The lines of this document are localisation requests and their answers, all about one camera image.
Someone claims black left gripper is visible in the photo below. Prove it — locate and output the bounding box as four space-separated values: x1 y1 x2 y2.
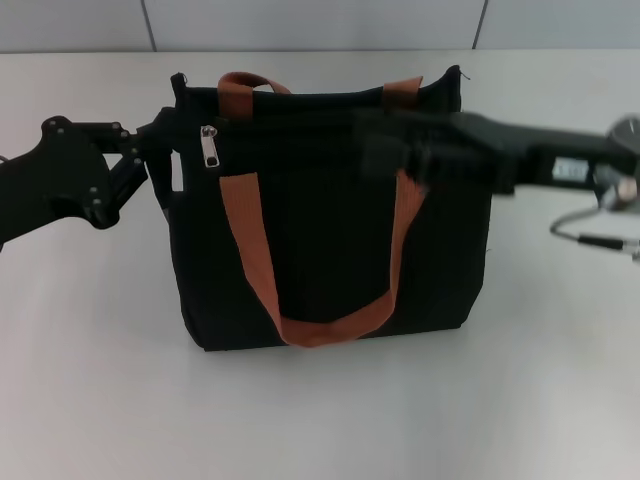
0 107 176 251

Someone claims black bag with brown handles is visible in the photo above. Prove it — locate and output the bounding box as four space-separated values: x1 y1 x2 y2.
167 63 496 354

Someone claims right gripper cable with connector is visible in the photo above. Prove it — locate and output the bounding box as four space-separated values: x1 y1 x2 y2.
548 177 640 262

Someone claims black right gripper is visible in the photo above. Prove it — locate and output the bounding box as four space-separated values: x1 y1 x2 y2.
349 112 609 194

